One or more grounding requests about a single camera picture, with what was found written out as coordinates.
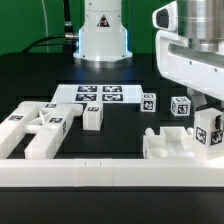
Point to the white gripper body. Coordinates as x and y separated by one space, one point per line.
203 72

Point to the white chair seat part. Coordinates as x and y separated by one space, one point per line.
170 143

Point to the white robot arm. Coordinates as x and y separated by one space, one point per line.
189 43

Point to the white tagged cube right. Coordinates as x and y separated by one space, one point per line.
180 106

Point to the white tagged cube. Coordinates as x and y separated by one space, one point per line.
148 102
180 106

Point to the white tagged cube left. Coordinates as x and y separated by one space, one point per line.
148 102

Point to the white fiducial marker plate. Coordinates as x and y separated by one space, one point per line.
83 93

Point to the white U-shaped fence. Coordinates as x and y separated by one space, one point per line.
111 173

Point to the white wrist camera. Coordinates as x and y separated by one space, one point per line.
166 17

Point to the white chair back frame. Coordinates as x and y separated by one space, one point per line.
48 122

